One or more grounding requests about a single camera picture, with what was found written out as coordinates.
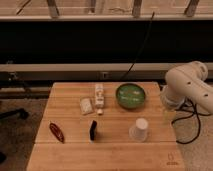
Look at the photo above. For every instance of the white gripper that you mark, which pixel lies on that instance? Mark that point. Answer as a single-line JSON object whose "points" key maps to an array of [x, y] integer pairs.
{"points": [[171, 99]]}

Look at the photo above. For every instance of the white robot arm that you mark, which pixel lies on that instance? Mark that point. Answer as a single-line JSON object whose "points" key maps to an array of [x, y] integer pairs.
{"points": [[187, 81]]}

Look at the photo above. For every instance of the green ceramic bowl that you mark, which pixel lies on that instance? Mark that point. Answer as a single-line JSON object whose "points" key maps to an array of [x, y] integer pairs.
{"points": [[130, 96]]}

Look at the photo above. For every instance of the black eraser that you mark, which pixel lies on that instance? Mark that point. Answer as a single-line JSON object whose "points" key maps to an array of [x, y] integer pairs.
{"points": [[92, 130]]}

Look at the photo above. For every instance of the small white bottle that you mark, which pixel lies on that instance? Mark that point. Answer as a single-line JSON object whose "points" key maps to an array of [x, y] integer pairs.
{"points": [[99, 98]]}

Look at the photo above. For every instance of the dark red oval object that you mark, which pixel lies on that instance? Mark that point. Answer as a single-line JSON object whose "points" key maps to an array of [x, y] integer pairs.
{"points": [[56, 131]]}

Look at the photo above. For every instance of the black chair base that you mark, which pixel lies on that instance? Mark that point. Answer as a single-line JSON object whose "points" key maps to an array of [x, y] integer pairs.
{"points": [[21, 112]]}

